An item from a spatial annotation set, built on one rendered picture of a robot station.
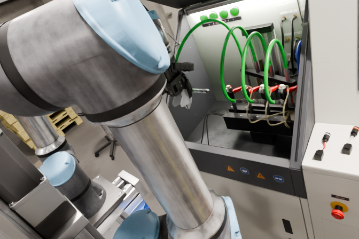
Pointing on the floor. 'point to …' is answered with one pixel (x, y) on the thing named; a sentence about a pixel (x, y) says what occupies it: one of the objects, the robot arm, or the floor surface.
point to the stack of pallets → (7, 120)
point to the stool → (104, 137)
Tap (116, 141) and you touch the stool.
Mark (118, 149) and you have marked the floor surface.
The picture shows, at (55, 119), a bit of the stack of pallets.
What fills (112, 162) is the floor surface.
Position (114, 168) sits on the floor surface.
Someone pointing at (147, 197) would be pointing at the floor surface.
